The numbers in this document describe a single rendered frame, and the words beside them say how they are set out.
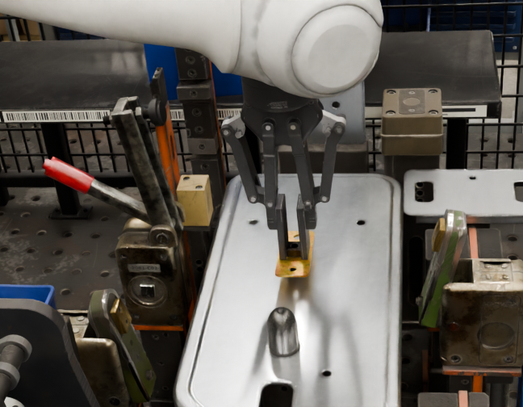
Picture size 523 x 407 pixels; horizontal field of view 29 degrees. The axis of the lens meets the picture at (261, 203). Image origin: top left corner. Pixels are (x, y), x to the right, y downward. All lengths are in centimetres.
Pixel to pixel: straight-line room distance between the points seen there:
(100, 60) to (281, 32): 87
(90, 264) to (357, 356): 76
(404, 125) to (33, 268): 72
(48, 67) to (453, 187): 67
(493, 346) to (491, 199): 22
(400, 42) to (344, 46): 81
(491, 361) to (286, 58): 50
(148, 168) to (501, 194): 44
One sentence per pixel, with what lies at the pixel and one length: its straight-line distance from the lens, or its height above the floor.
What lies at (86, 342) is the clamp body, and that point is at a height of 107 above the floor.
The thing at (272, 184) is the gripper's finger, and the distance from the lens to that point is 107.
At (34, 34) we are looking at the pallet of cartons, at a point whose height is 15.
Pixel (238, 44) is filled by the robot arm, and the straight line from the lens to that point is 77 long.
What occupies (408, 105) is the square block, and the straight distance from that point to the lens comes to 132.
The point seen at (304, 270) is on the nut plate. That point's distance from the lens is 111.
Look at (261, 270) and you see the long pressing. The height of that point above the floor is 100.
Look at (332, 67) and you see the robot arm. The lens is 75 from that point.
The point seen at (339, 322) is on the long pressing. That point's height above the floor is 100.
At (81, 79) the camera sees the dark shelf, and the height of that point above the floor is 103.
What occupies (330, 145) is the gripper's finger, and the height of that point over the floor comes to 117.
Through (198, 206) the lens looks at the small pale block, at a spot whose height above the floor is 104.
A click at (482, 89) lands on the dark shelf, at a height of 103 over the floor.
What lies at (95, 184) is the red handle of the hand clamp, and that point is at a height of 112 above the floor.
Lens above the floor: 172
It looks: 35 degrees down
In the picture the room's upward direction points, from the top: 6 degrees counter-clockwise
